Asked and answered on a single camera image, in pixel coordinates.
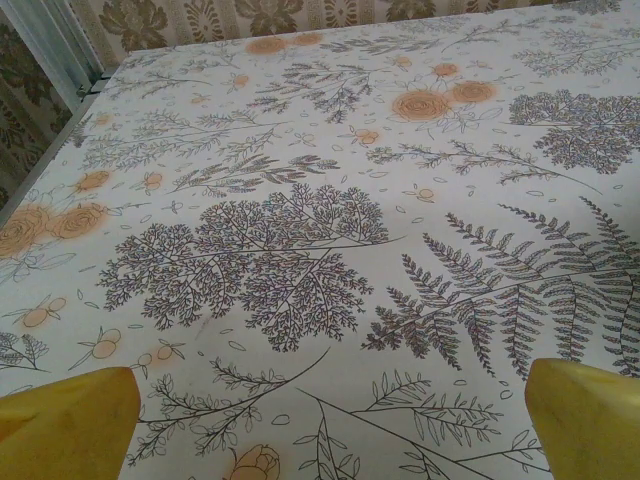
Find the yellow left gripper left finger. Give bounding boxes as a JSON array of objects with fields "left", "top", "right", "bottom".
[{"left": 0, "top": 366, "right": 142, "bottom": 480}]

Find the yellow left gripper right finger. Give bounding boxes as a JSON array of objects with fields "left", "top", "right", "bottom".
[{"left": 528, "top": 357, "right": 640, "bottom": 480}]

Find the floral print tablecloth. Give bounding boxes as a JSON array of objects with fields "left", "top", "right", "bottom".
[{"left": 0, "top": 8, "right": 640, "bottom": 480}]

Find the aluminium profile frame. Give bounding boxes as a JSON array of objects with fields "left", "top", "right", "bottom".
[{"left": 0, "top": 0, "right": 115, "bottom": 217}]

